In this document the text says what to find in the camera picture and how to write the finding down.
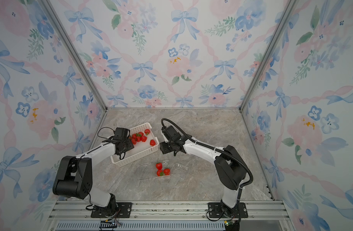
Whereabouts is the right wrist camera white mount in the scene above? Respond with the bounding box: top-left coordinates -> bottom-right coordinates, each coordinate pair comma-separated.
162,125 -> 181,141

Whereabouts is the aluminium mounting rail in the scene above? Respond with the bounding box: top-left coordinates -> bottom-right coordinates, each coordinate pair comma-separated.
43,201 -> 294,231

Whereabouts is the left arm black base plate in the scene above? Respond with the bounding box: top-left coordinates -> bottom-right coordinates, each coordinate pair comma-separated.
91,202 -> 133,218

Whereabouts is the left aluminium corner post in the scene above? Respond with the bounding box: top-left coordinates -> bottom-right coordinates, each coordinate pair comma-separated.
38,0 -> 108,112

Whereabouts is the right aluminium corner post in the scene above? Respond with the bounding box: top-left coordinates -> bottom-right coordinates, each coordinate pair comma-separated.
240,0 -> 297,114

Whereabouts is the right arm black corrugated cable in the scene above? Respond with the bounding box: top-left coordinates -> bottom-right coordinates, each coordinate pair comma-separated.
161,118 -> 254,203

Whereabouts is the clear plastic clamshell container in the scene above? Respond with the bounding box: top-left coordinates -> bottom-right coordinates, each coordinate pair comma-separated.
155,160 -> 171,177

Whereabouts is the aluminium corner post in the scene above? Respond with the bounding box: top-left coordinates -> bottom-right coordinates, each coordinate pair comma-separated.
240,0 -> 297,114
38,0 -> 108,112

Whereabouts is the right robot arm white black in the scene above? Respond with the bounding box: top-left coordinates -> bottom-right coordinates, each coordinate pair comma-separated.
160,136 -> 253,209

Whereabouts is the white perforated plastic basket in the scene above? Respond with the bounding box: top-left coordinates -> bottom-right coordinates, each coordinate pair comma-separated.
110,122 -> 160,167

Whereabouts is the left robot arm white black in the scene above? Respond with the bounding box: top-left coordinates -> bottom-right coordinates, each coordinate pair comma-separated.
52,138 -> 134,210

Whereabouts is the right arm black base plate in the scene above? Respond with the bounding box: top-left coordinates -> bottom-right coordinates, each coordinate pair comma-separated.
207,202 -> 248,218

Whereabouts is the strawberry front with stem down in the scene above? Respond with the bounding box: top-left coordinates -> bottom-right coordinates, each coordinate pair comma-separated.
156,169 -> 164,177

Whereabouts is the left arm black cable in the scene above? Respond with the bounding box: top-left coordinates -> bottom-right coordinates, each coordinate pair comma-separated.
96,126 -> 127,161

